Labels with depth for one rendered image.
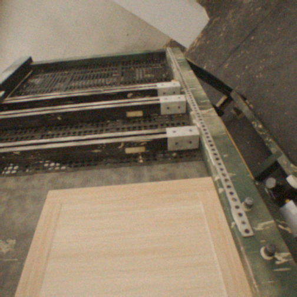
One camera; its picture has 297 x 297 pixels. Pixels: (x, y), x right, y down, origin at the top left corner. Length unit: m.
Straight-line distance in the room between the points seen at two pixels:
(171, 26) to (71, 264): 3.90
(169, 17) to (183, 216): 3.70
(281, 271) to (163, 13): 3.87
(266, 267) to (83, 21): 5.69
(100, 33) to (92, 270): 5.53
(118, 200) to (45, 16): 5.64
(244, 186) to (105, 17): 5.29
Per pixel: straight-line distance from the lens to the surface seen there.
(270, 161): 1.62
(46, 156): 0.99
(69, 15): 5.93
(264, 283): 0.62
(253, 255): 0.64
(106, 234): 0.70
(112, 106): 1.12
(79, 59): 1.99
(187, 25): 4.21
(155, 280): 0.62
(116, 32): 5.80
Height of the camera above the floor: 1.40
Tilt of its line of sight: 22 degrees down
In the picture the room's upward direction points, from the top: 67 degrees counter-clockwise
